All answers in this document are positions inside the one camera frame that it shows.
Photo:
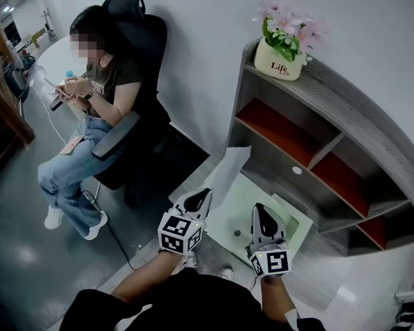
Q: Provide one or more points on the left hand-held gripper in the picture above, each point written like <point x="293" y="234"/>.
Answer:
<point x="179" y="231"/>

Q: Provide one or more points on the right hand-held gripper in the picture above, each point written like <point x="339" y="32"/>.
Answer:
<point x="274" y="262"/>

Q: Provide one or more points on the white sheet of paper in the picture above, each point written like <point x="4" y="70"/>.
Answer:
<point x="229" y="171"/>

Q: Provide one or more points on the person's right forearm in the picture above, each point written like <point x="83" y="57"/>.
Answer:
<point x="276" y="298"/>

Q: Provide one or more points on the person's left forearm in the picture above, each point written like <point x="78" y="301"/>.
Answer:
<point x="148" y="274"/>

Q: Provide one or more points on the person's white shoe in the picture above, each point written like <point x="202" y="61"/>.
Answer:
<point x="190" y="260"/>
<point x="226" y="272"/>

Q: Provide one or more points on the small white round cap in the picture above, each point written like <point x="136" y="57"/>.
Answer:
<point x="297" y="170"/>

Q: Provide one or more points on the person's black clothing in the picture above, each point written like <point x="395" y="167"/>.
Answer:
<point x="193" y="305"/>

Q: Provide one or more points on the black office chair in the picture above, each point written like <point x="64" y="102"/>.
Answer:
<point x="148" y="81"/>

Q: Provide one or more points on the pink card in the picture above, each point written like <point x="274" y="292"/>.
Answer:
<point x="70" y="145"/>

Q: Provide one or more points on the grey wooden shelf unit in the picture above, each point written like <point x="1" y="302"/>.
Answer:
<point x="359" y="116"/>

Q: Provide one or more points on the cream pot with pink flowers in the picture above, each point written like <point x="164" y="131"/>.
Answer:
<point x="279" y="64"/>

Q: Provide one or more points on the black phone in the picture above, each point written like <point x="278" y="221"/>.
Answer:
<point x="56" y="104"/>

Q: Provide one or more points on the white phone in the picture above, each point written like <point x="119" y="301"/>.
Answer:
<point x="53" y="85"/>

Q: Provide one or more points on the white round table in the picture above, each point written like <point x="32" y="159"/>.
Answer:
<point x="58" y="59"/>

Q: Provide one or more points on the brown wooden staircase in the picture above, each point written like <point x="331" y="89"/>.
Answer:
<point x="0" y="116"/>

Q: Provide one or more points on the black bag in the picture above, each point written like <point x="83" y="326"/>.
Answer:
<point x="15" y="81"/>

